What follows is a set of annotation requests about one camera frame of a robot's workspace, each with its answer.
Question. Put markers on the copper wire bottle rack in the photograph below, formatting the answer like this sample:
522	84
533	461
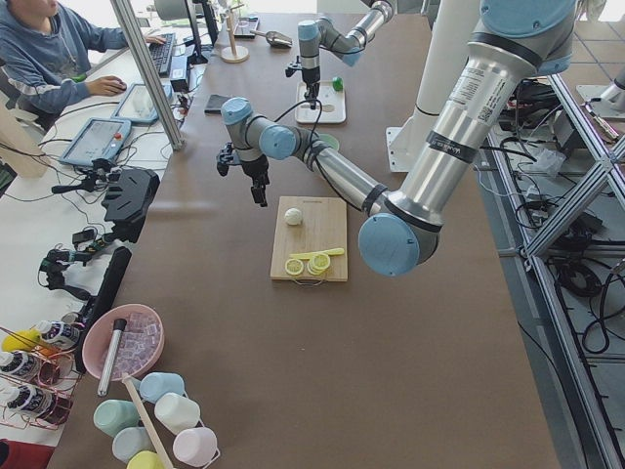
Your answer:
37	381

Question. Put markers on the blue teach pendant tablet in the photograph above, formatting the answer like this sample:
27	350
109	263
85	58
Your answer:
99	138
136	106

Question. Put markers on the wooden cup rack pole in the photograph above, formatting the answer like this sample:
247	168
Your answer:
145	418

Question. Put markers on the wooden mug tree stand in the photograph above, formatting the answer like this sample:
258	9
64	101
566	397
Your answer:
234	54

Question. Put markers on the yellow cup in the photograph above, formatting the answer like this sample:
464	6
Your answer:
145	459

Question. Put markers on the mint green cup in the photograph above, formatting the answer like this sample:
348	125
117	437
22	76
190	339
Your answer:
113	416

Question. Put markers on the lemon slice front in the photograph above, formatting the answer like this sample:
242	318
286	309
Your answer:
293	267

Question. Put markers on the yellow plastic knife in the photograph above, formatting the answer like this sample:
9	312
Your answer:
308	255

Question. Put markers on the metal tube in bowl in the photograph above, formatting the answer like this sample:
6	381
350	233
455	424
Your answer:
119	326

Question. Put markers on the wooden cutting board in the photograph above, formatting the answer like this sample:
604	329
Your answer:
324	226

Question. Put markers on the pink cup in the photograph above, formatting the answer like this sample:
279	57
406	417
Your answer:
196	446

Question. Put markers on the pink bowl with ice cubes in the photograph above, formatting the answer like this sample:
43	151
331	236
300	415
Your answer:
141	343

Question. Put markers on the blue teach pendant tablet far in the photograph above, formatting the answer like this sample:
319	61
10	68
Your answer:
136	106

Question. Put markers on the black plastic device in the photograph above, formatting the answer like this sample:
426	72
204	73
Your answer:
130	193

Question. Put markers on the grey blue cup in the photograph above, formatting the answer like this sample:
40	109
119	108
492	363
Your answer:
129	442

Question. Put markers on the blue teach pendant tablet near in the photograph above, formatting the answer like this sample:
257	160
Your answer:
99	138

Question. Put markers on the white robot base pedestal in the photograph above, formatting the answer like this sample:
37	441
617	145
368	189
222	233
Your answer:
429	98

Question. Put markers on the metal scoop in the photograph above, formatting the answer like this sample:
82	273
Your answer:
274	38

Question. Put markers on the white ceramic spoon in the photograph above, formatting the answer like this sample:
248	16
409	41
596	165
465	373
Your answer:
324	107

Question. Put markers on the grey folded cloth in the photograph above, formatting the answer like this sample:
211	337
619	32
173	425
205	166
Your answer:
215	103

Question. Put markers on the black keyboard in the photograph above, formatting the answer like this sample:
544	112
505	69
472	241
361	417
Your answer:
161	53

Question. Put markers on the light blue cup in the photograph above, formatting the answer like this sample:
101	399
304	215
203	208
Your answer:
156	384

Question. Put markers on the aluminium frame post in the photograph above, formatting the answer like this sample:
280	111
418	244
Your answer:
136	42

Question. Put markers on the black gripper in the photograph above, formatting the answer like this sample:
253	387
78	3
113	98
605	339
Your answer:
310	78
255	169

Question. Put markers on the lemon slice stack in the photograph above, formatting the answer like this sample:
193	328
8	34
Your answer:
318	265

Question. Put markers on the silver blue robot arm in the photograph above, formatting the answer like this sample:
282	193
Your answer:
314	35
482	50

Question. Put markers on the mint green bowl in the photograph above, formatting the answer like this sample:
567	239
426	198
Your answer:
330	141

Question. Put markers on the green lime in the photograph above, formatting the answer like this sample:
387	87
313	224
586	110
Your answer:
337	84

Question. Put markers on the cream rabbit tray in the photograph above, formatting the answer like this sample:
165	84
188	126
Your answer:
326	94

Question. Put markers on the white cup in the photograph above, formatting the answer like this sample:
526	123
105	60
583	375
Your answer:
177	413

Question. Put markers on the person in blue hoodie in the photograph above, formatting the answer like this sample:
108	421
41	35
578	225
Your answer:
44	47

